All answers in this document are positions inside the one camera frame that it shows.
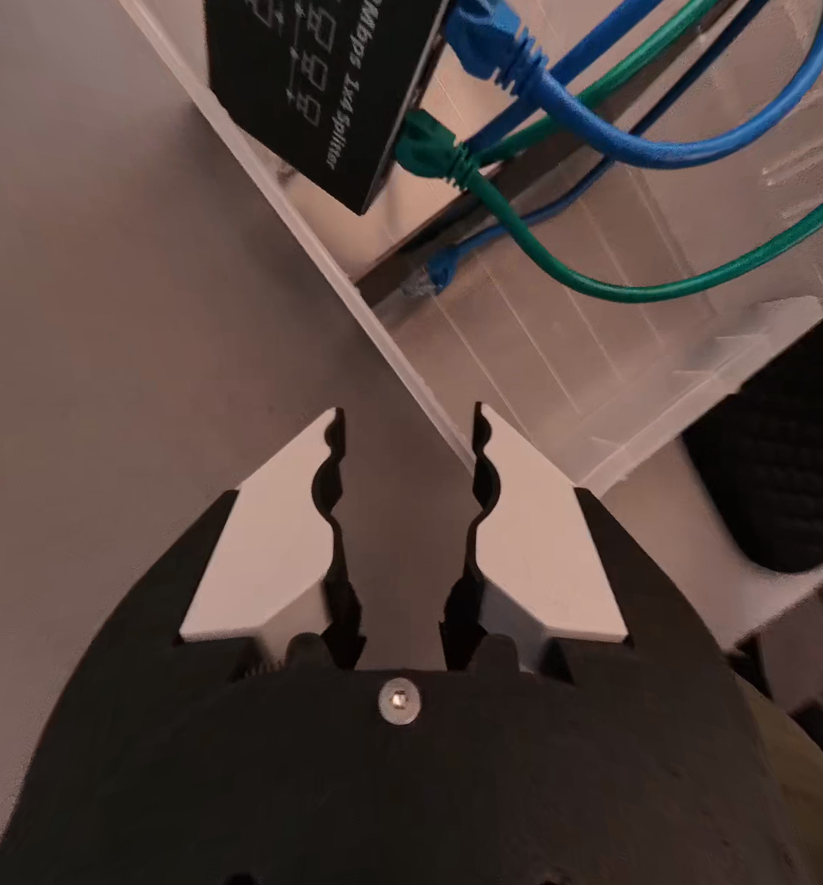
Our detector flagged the blue ethernet cable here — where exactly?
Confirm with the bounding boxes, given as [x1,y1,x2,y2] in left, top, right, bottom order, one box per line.
[401,0,823,300]

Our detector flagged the black ethernet splitter box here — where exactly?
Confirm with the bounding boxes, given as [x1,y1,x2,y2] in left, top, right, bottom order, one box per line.
[204,0,451,217]

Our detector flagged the person's olive clothing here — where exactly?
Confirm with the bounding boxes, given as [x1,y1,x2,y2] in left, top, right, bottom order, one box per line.
[733,674,823,885]

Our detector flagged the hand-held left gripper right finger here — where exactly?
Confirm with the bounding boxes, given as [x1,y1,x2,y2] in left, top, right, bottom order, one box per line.
[439,401,631,673]

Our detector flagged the clear plastic bin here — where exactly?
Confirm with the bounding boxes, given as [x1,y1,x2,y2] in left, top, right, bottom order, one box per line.
[117,0,823,495]

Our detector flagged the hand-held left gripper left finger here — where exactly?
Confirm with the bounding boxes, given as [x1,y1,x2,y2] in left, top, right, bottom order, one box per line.
[178,407,368,670]

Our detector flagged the green ethernet cable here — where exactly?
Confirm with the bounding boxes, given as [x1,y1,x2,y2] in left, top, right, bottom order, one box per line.
[395,0,823,305]

